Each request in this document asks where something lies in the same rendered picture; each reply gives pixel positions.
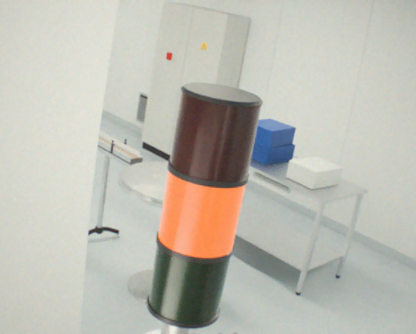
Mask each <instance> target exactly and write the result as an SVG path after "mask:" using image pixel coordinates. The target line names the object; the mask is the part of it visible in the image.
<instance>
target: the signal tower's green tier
mask: <svg viewBox="0 0 416 334"><path fill-rule="evenodd" d="M229 263H230V258H229V259H227V260H225V261H223V262H217V263H212V264H201V263H195V262H188V261H185V260H181V259H178V258H175V257H173V256H171V255H169V254H167V253H165V252H164V251H163V250H161V249H160V248H159V247H158V245H157V247H156V251H155V260H154V265H153V273H152V278H151V287H150V292H149V305H150V306H151V308H152V309H153V310H154V311H155V312H156V313H158V314H159V315H161V316H163V317H165V318H167V319H169V320H173V321H177V322H181V323H204V322H207V321H210V320H212V319H214V318H215V317H216V316H217V314H218V312H219V308H220V302H221V299H222V294H223V290H224V284H225V281H226V275H227V272H228V266H229Z"/></svg>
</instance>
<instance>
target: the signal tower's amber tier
mask: <svg viewBox="0 0 416 334"><path fill-rule="evenodd" d="M244 191H245V185H244V186H242V187H238V188H210V187H206V186H199V185H196V184H192V183H190V182H186V181H184V180H181V179H180V178H177V177H176V176H174V175H172V174H171V173H170V172H169V171H168V174H167V182H166V187H165V195H164V200H163V208H162V212H161V220H160V225H159V234H158V237H159V240H160V242H162V244H164V245H165V246H166V247H168V248H170V249H171V250H173V251H176V252H179V253H181V254H185V255H188V256H195V257H200V258H214V257H219V256H224V255H226V254H228V253H229V252H230V251H231V250H232V247H233V244H234V238H235V235H236V229H237V226H238V219H239V216H240V210H241V206H242V200H243V195H244Z"/></svg>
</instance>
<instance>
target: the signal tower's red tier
mask: <svg viewBox="0 0 416 334"><path fill-rule="evenodd" d="M260 111H261V106H259V107H234V106H228V105H220V104H217V103H211V102H207V101H203V100H200V99H197V98H194V97H191V96H189V95H187V94H185V93H183V92H182V91H181V94H180V101H179V106H178V113H177V118H176V125H175V130H174V137H173V145H172V150H171V157H170V165H171V166H172V167H173V168H174V169H175V170H178V171H179V172H182V173H183V174H186V175H188V176H192V177H195V178H199V179H202V180H209V181H214V182H238V181H241V180H244V179H246V178H247V175H248V171H249V165H250V161H251V155H252V152H253V146H254V142H255V135H256V131H257V125H258V121H259V115H260Z"/></svg>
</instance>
